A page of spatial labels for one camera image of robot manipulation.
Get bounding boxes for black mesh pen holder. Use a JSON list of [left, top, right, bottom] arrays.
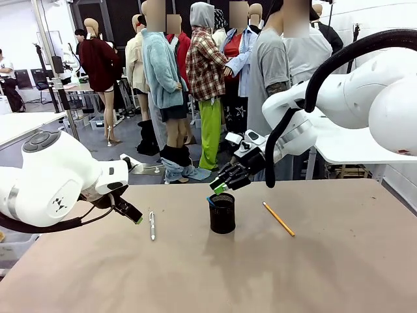
[[208, 192, 236, 235]]

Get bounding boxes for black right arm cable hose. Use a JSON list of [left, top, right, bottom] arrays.
[[265, 29, 417, 188]]

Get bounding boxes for yellow pencil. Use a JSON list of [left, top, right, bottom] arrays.
[[262, 201, 296, 238]]

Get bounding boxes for mannequin in cream jacket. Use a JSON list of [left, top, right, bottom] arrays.
[[124, 14, 151, 122]]

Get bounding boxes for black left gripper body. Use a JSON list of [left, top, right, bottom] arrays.
[[92, 186, 130, 215]]

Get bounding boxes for mannequin in plaid shirt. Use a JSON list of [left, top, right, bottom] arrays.
[[184, 1, 229, 171]]

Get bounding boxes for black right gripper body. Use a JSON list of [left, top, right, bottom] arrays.
[[242, 150, 268, 184]]

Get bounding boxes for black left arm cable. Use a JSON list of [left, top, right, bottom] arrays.
[[0, 194, 117, 234]]

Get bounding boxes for mannequin in red jacket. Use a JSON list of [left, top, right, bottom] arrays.
[[165, 14, 197, 145]]

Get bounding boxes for grey storage bin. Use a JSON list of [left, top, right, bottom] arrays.
[[0, 228, 40, 271]]

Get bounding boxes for person in white shirt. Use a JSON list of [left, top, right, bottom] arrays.
[[282, 0, 334, 86]]

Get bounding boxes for seated person in white t-shirt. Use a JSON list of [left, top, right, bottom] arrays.
[[0, 48, 26, 113]]

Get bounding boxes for bare beige mannequin head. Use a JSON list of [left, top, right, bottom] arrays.
[[248, 3, 264, 34]]

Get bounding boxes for mannequin in black garment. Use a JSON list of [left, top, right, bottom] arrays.
[[309, 3, 345, 57]]

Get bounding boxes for patterned-sleeve forearm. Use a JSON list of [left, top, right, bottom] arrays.
[[266, 81, 291, 98]]

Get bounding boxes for mannequin in light blue fleece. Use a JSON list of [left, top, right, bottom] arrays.
[[140, 0, 212, 185]]

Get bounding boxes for black-haired person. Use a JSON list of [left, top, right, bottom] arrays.
[[74, 28, 87, 56]]

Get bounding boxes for figure in blue shirt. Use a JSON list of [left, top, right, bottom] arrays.
[[220, 1, 259, 135]]

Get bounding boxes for black boots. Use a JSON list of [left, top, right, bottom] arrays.
[[136, 119, 161, 156]]

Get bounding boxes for grey metal post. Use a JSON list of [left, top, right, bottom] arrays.
[[31, 0, 80, 142]]

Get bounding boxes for person in grey t-shirt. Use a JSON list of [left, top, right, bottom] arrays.
[[246, 0, 294, 182]]

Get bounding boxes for white table with rounded corner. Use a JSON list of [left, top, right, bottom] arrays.
[[309, 107, 417, 166]]

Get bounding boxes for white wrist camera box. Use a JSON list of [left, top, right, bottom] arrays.
[[224, 129, 266, 158]]

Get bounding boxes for mannequin in dark red sweater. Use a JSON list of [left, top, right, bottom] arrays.
[[78, 17, 122, 148]]

